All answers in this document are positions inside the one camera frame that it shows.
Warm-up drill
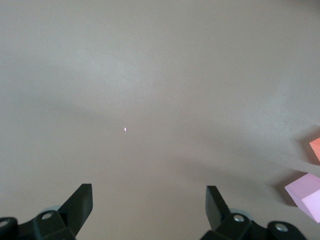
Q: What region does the orange foam block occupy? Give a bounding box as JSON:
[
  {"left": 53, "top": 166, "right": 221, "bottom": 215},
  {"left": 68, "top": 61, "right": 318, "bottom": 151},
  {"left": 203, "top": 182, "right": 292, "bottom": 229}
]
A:
[{"left": 309, "top": 136, "right": 320, "bottom": 163}]

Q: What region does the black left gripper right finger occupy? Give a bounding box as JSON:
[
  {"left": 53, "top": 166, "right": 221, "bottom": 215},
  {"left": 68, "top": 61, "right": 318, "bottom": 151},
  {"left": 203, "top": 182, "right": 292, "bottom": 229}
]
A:
[{"left": 201, "top": 184, "right": 309, "bottom": 240}]

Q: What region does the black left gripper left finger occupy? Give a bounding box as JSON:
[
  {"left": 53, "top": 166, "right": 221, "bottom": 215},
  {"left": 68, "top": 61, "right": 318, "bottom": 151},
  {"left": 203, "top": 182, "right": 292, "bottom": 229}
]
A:
[{"left": 0, "top": 183, "right": 94, "bottom": 240}]

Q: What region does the light pink foam block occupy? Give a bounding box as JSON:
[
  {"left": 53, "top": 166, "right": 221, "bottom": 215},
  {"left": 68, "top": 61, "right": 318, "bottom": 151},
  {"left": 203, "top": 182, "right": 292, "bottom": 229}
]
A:
[{"left": 284, "top": 173, "right": 320, "bottom": 223}]

